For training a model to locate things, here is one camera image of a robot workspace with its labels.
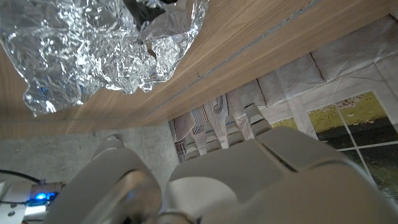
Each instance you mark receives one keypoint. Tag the crinkled aluminium foil sheet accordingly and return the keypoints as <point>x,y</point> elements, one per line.
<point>93,49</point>

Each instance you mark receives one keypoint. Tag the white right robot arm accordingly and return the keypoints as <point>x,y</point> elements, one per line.
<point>18,202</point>

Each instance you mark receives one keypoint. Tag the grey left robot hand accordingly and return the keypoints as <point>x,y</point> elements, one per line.
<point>236,174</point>

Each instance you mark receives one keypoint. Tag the printed window scene backdrop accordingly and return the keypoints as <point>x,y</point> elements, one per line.
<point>342,93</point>

